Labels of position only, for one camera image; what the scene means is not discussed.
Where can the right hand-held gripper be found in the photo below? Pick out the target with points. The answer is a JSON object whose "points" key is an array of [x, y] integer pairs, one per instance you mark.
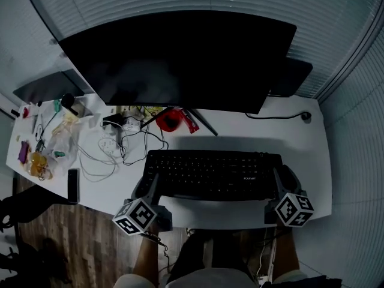
{"points": [[294, 210]]}

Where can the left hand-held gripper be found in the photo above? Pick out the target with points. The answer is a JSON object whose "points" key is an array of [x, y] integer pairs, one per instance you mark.
{"points": [[135, 216]]}

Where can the black keyboard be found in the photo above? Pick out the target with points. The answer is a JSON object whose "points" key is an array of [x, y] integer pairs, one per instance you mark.
{"points": [[210, 172]]}

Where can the person's right forearm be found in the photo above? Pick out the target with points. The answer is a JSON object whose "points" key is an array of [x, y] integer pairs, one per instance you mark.
{"points": [[286, 250]]}

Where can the person's left forearm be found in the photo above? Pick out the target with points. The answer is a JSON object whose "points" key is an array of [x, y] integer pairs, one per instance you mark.
{"points": [[147, 256]]}

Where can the white table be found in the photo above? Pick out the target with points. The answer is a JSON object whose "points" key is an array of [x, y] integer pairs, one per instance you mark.
{"points": [[270, 127]]}

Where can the red tape roll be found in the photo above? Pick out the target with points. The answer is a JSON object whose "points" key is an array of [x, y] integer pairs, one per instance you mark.
{"points": [[163, 124]]}

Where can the black smartphone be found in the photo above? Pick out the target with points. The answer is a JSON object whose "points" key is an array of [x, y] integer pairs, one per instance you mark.
{"points": [[73, 186]]}

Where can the person's dark trousers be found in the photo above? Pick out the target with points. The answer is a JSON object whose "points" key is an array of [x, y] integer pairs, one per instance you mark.
{"points": [[195, 250]]}

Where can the black power adapter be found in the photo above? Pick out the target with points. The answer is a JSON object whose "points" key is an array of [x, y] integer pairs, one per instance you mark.
{"points": [[111, 120]]}

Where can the yellow snack bag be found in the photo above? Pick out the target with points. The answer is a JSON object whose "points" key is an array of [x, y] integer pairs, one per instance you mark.
{"points": [[153, 110]]}

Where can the red snack packet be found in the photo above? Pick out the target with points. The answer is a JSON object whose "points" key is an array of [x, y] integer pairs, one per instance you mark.
{"points": [[192, 123]]}

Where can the clear plastic bag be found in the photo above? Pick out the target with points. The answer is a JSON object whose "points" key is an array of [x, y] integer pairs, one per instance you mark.
{"points": [[64, 142]]}

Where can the person's white shirt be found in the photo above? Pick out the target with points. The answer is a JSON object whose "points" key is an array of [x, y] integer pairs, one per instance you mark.
{"points": [[210, 279]]}

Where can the black office chair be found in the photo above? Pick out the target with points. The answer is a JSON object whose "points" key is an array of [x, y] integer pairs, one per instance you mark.
{"points": [[36, 202]]}

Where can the black lidded tumbler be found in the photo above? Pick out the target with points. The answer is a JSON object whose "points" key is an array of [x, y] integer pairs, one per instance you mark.
{"points": [[68, 100]]}

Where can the purple pouch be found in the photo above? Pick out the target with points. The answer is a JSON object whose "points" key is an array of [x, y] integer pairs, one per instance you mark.
{"points": [[23, 151]]}

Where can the black computer monitor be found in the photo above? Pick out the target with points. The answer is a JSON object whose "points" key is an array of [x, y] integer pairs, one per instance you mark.
{"points": [[180, 61]]}

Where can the small red cup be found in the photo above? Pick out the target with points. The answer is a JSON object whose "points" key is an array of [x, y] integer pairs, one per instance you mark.
{"points": [[26, 112]]}

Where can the black marker pen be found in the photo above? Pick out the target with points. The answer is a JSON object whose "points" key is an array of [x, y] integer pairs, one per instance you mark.
{"points": [[15, 112]]}

